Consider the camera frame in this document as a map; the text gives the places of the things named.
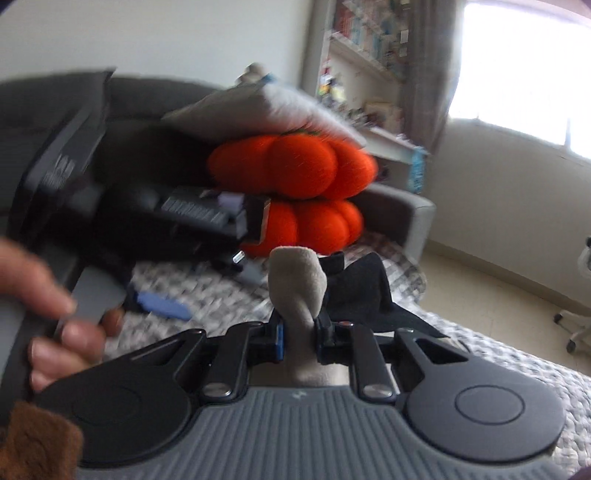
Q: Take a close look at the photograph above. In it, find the person's left hand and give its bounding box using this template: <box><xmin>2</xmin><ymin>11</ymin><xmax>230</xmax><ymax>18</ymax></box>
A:
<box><xmin>0</xmin><ymin>237</ymin><xmax>126</xmax><ymax>394</ymax></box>

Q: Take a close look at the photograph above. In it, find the person's right forearm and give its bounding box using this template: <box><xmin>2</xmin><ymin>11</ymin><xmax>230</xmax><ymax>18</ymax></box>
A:
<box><xmin>0</xmin><ymin>399</ymin><xmax>85</xmax><ymax>480</ymax></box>

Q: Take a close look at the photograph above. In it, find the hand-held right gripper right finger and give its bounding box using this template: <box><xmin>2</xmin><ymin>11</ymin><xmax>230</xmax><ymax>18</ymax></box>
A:
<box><xmin>315</xmin><ymin>318</ymin><xmax>472</xmax><ymax>400</ymax></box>

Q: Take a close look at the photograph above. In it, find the white desk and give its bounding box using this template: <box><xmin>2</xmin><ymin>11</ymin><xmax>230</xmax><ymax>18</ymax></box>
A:
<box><xmin>360</xmin><ymin>124</ymin><xmax>431</xmax><ymax>163</ymax></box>

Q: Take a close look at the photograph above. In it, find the grey checked quilt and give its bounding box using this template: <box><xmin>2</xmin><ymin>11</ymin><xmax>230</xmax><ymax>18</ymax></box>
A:
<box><xmin>124</xmin><ymin>231</ymin><xmax>591</xmax><ymax>463</ymax></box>

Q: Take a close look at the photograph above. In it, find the white pillow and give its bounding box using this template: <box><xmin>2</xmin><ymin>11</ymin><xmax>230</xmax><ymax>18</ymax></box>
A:
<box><xmin>161</xmin><ymin>65</ymin><xmax>371</xmax><ymax>149</ymax></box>

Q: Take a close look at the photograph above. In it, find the blue patterned container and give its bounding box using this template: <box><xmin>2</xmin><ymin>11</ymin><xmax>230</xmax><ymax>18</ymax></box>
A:
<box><xmin>406</xmin><ymin>148</ymin><xmax>428</xmax><ymax>195</ymax></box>

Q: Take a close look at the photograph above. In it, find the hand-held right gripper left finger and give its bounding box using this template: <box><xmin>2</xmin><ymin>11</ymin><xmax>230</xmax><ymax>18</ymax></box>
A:
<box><xmin>104</xmin><ymin>320</ymin><xmax>285</xmax><ymax>401</ymax></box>

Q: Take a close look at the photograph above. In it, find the white bookshelf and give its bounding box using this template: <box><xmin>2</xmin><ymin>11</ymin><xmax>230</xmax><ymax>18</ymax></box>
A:
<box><xmin>316</xmin><ymin>0</ymin><xmax>459</xmax><ymax>136</ymax></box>

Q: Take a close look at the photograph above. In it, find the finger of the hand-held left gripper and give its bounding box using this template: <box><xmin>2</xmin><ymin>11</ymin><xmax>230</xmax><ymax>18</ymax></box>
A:
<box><xmin>217</xmin><ymin>249</ymin><xmax>269</xmax><ymax>291</ymax></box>
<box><xmin>126</xmin><ymin>285</ymin><xmax>193</xmax><ymax>323</ymax></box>

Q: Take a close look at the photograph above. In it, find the grey sofa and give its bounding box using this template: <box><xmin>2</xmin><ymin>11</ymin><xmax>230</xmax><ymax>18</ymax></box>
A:
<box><xmin>0</xmin><ymin>76</ymin><xmax>437</xmax><ymax>265</ymax></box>

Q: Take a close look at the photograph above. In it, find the white office chair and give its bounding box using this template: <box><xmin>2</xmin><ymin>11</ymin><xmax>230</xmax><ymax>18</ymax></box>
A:
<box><xmin>553</xmin><ymin>234</ymin><xmax>591</xmax><ymax>357</ymax></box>

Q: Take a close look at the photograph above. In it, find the orange knitted flower cushion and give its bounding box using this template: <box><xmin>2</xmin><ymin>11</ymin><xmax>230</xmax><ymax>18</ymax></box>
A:
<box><xmin>206</xmin><ymin>132</ymin><xmax>376</xmax><ymax>258</ymax></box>

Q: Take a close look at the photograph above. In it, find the beige and black raglan shirt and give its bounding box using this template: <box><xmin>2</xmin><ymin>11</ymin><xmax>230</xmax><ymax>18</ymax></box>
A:
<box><xmin>268</xmin><ymin>247</ymin><xmax>445</xmax><ymax>389</ymax></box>

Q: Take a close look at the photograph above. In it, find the grey patterned curtain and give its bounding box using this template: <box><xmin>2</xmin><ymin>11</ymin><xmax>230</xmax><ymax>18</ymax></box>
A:
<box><xmin>398</xmin><ymin>0</ymin><xmax>468</xmax><ymax>154</ymax></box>

